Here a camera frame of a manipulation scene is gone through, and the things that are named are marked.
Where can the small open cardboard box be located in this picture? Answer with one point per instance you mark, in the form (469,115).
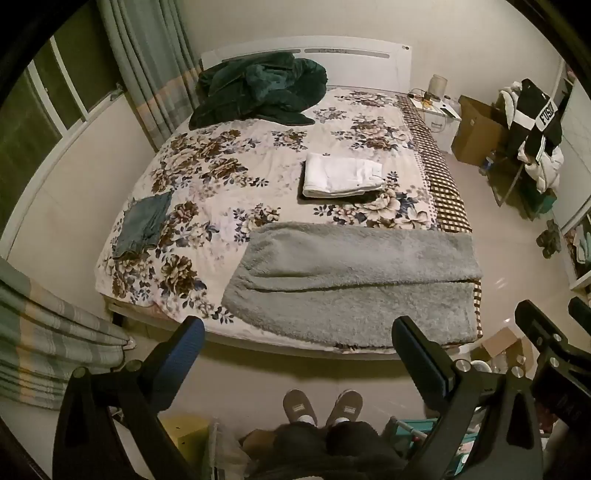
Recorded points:
(501,346)

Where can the person's grey slipper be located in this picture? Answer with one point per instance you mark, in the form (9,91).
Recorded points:
(300,406)
(345,407)

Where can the chair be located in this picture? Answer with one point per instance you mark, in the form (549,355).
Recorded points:
(508,180)

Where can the white puffy jacket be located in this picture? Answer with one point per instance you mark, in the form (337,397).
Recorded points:
(547,170)

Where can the blue-grey folded garment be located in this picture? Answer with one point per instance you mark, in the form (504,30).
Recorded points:
(143,221)

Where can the black and white jacket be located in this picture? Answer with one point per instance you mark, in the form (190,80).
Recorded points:
(535,110)

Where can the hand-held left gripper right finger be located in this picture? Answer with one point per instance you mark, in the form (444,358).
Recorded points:
(415,362)

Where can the grey fluffy blanket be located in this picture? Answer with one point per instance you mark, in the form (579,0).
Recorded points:
(351,286)

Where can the person's right grey slipper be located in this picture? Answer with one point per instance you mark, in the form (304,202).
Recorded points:
(345,407)

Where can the clear plastic bag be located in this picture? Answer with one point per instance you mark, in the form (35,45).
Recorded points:
(226,450)

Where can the large cardboard box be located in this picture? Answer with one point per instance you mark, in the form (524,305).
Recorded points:
(478,129)

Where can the white wardrobe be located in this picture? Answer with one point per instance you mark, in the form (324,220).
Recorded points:
(577,184)

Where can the white nightstand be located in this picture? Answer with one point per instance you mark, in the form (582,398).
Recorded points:
(438,124)

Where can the person's left leg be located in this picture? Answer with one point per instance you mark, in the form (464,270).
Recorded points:
(295,452)

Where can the white framed window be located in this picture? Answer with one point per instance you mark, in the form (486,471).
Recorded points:
(41,106)

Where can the dark green floor cloth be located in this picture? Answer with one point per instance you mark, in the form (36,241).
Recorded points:
(549,237)

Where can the person's leg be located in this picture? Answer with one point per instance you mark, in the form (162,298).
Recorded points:
(364,450)
(295,452)

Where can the person's right leg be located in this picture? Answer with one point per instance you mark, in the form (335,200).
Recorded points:
(364,450)

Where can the person's left grey slipper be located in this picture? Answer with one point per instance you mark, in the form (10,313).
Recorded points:
(300,406)

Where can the teal storage bin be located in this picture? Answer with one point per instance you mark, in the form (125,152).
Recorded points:
(411,431)

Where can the white bed headboard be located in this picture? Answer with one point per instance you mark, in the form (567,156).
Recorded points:
(351,57)

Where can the white folded pants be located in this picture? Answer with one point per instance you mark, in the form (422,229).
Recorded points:
(341,173)

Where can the green box under chair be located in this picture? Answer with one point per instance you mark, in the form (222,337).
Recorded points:
(542,203)

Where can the green striped curtain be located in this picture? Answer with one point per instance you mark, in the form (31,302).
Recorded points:
(46,337)
(152,69)

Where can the yellow box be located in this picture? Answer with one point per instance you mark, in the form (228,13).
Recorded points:
(184,436)

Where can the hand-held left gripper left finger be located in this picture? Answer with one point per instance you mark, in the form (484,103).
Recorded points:
(184,350)

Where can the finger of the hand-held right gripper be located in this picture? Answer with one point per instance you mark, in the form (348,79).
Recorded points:
(582,314)
(538,323)

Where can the dark green blanket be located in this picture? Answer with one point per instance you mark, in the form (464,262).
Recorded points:
(258,87)

